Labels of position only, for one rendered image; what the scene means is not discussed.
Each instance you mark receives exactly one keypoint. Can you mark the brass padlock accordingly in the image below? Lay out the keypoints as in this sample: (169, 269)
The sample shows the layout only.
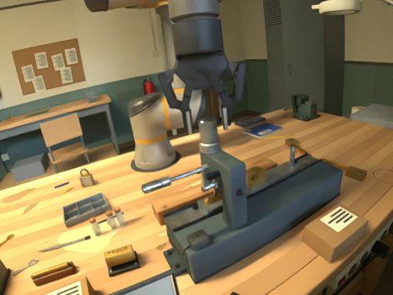
(86, 179)

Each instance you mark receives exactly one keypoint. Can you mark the blue notebook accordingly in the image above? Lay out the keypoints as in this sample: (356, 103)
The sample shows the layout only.
(262, 130)

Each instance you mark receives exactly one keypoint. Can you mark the silver lock lever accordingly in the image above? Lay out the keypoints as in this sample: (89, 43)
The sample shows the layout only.
(159, 183)

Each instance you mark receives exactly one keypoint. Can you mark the small grey desk stand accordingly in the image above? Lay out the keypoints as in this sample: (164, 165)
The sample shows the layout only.
(91, 97)

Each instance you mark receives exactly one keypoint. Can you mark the brass bar with end blocks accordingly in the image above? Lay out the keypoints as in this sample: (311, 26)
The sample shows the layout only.
(353, 172)

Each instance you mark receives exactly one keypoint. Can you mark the cardboard box with label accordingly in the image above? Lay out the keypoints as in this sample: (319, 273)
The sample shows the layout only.
(69, 288)
(331, 236)

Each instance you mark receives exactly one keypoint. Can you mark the steel file black tip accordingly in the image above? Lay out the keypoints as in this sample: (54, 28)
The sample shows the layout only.
(64, 244)

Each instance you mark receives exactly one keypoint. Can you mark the grey ratchet cap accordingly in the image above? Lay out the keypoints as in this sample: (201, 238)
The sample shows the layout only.
(207, 135)

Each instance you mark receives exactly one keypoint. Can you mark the green desk mat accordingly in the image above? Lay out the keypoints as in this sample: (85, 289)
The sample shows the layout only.
(36, 113)

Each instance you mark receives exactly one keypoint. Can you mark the yellow pen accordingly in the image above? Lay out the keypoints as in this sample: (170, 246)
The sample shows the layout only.
(66, 190)

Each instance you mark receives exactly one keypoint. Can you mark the grey shoulder stop block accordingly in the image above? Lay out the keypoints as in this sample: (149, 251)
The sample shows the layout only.
(198, 238)

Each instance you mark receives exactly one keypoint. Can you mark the green bench machine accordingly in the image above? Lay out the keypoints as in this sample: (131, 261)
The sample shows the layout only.
(305, 107)

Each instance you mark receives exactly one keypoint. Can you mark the silver key blank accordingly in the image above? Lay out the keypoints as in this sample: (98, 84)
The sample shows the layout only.
(26, 266)

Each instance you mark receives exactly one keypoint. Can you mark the grey-green spindle frame block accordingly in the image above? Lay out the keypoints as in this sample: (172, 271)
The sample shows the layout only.
(228, 190)

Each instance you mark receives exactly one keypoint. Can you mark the small black knob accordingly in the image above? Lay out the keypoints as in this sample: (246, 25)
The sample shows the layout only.
(212, 175)

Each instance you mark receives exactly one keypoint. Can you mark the red fire extinguisher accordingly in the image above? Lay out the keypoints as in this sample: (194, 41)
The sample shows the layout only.
(149, 87)

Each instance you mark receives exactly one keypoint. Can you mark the white power strip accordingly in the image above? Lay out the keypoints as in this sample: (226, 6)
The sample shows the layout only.
(356, 270)

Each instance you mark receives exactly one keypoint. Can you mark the cork notice board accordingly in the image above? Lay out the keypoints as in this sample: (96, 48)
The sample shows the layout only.
(49, 66)

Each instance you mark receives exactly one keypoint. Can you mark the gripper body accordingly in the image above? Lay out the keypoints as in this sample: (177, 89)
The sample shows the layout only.
(198, 46)

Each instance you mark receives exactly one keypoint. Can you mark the grey compartment tray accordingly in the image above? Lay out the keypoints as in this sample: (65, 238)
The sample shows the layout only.
(84, 209)

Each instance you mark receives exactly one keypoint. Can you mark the black plug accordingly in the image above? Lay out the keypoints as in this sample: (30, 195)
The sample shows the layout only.
(380, 249)

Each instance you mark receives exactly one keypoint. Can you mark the grey floor box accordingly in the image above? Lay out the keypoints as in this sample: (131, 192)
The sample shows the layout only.
(29, 167)

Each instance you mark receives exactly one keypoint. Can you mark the tan wooden block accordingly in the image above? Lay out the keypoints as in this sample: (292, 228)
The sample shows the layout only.
(257, 176)

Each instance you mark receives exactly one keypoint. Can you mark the blue pen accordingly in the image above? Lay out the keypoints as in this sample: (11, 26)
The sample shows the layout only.
(61, 185)

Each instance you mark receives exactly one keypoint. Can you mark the dark round base plate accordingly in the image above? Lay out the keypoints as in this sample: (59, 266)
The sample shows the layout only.
(135, 164)

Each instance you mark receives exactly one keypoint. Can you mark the grey flat tray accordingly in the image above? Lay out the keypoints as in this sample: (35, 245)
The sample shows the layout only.
(150, 285)

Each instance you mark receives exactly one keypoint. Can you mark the wooden desk grey frame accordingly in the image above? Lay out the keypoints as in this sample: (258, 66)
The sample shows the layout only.
(61, 109)

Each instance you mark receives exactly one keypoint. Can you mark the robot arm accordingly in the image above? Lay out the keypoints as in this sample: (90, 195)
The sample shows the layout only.
(150, 126)

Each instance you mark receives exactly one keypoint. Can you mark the white ceiling lamp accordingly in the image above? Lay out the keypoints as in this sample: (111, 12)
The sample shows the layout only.
(339, 6)

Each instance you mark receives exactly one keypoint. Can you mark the wooden chair grey frame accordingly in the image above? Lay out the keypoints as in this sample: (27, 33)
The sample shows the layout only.
(61, 130)

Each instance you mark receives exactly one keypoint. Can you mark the grey wall socket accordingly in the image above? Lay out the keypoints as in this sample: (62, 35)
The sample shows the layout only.
(4, 157)

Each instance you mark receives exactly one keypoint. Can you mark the brass bar on wooden block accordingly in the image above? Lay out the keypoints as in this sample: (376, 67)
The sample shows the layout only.
(53, 272)

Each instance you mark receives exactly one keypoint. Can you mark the grey-green metal locker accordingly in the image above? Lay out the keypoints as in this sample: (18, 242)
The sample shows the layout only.
(294, 55)

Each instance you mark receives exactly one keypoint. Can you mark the yellow pencil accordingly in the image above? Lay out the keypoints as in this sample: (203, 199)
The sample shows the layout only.
(278, 136)

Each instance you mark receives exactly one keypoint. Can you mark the blue-grey key micrometer body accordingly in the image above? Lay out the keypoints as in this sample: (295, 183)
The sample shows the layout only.
(276, 209)

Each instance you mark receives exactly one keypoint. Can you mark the brass cylinder on black base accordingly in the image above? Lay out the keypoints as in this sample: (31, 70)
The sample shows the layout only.
(121, 258)

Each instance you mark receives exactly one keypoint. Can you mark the grey metal post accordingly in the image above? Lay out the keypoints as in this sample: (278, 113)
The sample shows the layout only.
(292, 155)

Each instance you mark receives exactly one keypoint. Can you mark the glass vial with cork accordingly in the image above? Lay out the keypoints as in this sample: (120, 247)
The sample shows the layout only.
(119, 217)
(95, 228)
(111, 220)

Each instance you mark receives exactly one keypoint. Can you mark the dark mounting plate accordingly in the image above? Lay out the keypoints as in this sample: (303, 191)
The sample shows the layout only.
(173, 261)

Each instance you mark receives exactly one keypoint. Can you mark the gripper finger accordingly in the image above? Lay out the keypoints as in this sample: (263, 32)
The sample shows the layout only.
(172, 95)
(236, 86)

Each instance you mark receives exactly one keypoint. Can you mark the dark box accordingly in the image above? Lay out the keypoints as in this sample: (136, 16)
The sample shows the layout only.
(4, 278)

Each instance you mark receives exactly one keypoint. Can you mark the dark flat tray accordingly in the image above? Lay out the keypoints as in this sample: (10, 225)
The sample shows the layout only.
(250, 121)

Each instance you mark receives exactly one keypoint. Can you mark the brass spoon-shaped tool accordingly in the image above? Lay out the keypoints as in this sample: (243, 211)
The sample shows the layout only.
(6, 240)

